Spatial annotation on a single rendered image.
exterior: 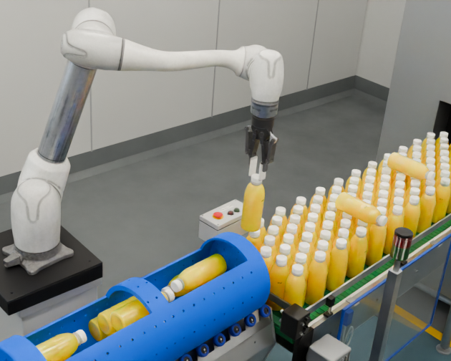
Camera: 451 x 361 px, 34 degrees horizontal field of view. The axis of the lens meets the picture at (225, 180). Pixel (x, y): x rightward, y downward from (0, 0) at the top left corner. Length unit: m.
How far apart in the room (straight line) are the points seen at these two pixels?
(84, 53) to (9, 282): 0.80
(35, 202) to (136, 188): 2.80
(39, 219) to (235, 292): 0.69
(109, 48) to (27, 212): 0.61
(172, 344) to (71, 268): 0.55
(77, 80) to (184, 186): 2.88
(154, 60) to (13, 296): 0.88
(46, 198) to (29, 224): 0.10
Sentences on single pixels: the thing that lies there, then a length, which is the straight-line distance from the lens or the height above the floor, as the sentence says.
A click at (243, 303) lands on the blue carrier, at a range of 2.37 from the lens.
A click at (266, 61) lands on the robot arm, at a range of 2.33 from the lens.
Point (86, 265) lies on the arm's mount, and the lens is 2.59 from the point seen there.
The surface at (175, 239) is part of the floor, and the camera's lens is 4.67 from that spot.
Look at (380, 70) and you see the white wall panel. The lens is 7.14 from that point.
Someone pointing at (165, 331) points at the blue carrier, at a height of 1.16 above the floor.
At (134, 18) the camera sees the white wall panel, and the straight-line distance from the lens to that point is 5.27.
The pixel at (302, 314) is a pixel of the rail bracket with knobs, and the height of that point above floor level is 1.00.
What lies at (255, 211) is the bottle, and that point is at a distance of 2.56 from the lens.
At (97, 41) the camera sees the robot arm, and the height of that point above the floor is 1.85.
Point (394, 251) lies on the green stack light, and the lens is 2.58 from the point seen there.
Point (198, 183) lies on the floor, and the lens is 5.31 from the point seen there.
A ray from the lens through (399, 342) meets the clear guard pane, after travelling 3.29.
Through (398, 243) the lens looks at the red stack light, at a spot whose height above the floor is 1.23.
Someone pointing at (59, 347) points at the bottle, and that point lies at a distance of 2.14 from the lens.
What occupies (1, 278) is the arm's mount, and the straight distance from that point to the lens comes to 2.56.
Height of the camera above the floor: 2.55
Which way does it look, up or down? 28 degrees down
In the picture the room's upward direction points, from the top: 5 degrees clockwise
